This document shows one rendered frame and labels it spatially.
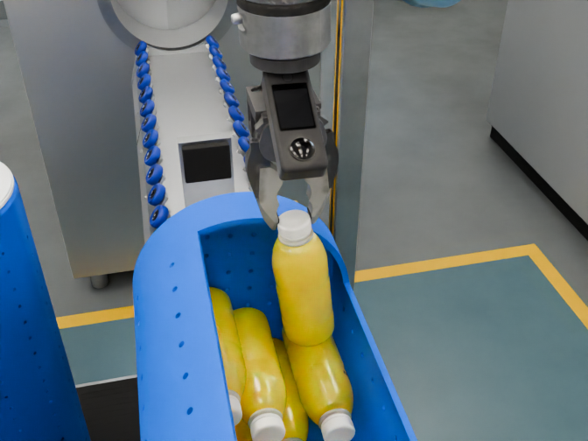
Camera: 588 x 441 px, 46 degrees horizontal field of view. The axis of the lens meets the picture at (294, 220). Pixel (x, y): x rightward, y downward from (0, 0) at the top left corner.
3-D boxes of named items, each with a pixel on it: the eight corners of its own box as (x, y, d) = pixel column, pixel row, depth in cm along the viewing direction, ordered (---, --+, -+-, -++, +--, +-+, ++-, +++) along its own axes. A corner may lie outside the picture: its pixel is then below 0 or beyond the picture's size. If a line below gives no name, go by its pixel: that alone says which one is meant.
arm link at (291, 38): (342, 11, 63) (237, 22, 61) (340, 61, 66) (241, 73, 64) (318, -18, 70) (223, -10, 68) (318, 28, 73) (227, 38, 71)
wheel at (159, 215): (168, 203, 130) (159, 199, 129) (170, 217, 126) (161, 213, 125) (156, 220, 132) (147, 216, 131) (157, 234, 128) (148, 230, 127)
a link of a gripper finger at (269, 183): (268, 206, 83) (277, 138, 78) (277, 234, 78) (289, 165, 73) (242, 206, 82) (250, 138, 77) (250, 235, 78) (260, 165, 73)
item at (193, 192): (234, 198, 140) (229, 131, 130) (236, 209, 136) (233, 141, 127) (184, 204, 138) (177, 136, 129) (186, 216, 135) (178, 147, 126)
